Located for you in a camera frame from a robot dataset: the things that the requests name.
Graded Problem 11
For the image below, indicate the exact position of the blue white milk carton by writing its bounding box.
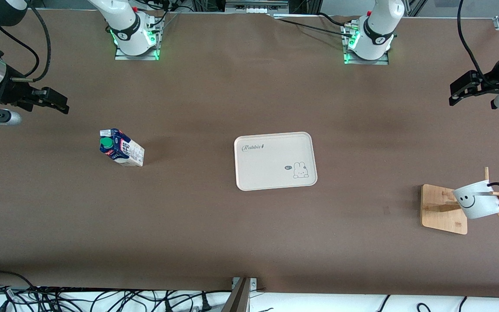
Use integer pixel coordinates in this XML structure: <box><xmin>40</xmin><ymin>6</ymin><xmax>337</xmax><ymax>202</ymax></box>
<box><xmin>99</xmin><ymin>128</ymin><xmax>145</xmax><ymax>167</ymax></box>

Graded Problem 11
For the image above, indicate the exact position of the white mug black handle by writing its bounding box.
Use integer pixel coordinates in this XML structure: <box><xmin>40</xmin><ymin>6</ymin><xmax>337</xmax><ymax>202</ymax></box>
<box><xmin>452</xmin><ymin>180</ymin><xmax>499</xmax><ymax>220</ymax></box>

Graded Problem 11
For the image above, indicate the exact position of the wooden cup rack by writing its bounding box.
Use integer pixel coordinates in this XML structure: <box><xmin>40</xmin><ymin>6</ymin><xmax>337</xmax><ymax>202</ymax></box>
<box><xmin>421</xmin><ymin>167</ymin><xmax>499</xmax><ymax>235</ymax></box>

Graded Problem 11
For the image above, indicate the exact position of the beige rabbit print tray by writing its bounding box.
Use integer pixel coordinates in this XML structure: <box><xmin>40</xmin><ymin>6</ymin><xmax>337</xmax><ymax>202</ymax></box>
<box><xmin>234</xmin><ymin>132</ymin><xmax>318</xmax><ymax>192</ymax></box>

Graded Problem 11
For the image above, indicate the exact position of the grey power strip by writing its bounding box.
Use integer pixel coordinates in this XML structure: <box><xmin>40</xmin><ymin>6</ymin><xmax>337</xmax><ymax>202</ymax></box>
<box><xmin>225</xmin><ymin>0</ymin><xmax>290</xmax><ymax>15</ymax></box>

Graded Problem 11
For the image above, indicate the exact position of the dark slanted metal bar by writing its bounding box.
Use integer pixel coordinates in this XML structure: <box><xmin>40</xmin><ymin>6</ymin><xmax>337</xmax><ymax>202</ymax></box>
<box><xmin>221</xmin><ymin>277</ymin><xmax>252</xmax><ymax>312</ymax></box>

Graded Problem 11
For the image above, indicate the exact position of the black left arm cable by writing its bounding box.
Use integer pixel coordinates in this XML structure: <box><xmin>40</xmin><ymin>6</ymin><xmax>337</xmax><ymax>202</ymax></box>
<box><xmin>457</xmin><ymin>0</ymin><xmax>493</xmax><ymax>85</ymax></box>

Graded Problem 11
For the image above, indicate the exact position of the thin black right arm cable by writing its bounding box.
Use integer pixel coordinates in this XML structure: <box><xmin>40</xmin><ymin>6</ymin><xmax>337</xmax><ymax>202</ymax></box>
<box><xmin>0</xmin><ymin>25</ymin><xmax>41</xmax><ymax>78</ymax></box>

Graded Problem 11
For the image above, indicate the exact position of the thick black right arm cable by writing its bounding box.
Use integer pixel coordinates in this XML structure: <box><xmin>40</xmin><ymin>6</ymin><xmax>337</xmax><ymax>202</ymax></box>
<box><xmin>10</xmin><ymin>0</ymin><xmax>52</xmax><ymax>83</ymax></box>

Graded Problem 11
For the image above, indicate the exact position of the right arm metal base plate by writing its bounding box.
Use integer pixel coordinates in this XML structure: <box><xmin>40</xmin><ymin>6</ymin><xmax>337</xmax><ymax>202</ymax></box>
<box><xmin>115</xmin><ymin>17</ymin><xmax>160</xmax><ymax>61</ymax></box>

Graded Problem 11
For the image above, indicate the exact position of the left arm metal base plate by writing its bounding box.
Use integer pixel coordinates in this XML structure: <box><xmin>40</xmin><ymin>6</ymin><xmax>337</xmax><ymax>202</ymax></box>
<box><xmin>341</xmin><ymin>22</ymin><xmax>390</xmax><ymax>66</ymax></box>

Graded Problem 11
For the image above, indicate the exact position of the short black table cable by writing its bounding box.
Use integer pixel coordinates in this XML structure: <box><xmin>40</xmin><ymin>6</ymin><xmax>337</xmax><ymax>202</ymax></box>
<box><xmin>318</xmin><ymin>12</ymin><xmax>350</xmax><ymax>26</ymax></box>

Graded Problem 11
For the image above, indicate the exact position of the long black table cable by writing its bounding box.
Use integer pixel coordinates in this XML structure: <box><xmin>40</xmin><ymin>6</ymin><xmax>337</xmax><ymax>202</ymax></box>
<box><xmin>272</xmin><ymin>17</ymin><xmax>355</xmax><ymax>39</ymax></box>

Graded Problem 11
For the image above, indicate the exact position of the black looped floor cable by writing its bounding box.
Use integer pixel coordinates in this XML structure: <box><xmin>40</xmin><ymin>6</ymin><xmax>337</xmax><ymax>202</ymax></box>
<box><xmin>0</xmin><ymin>270</ymin><xmax>44</xmax><ymax>312</ymax></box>

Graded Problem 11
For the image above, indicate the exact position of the small metal edge bracket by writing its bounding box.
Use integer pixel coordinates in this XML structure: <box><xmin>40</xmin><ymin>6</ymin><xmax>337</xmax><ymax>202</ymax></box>
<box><xmin>231</xmin><ymin>277</ymin><xmax>258</xmax><ymax>290</ymax></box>

